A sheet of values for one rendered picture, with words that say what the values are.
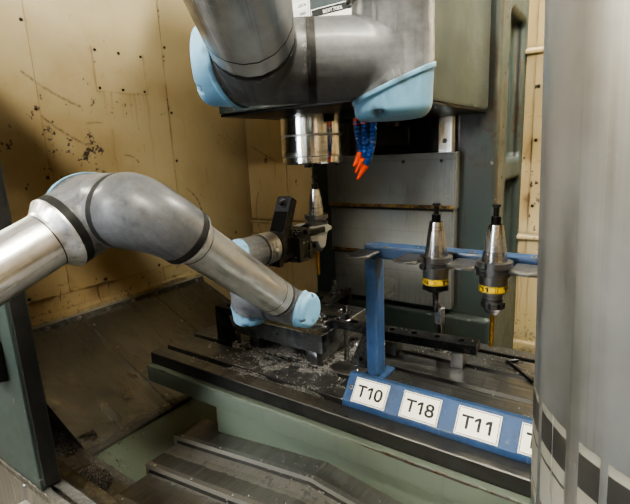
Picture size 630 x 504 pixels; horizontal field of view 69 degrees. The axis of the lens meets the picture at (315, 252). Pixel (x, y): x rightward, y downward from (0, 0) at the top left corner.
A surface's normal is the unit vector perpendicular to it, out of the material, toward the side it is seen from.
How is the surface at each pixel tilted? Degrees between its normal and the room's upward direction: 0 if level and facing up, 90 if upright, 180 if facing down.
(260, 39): 151
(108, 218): 93
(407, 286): 91
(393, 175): 90
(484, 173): 90
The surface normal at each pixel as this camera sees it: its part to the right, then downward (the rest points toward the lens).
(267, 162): -0.57, 0.20
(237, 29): 0.13, 0.99
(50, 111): 0.82, 0.08
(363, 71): 0.02, 0.59
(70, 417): 0.29, -0.86
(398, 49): 0.00, 0.22
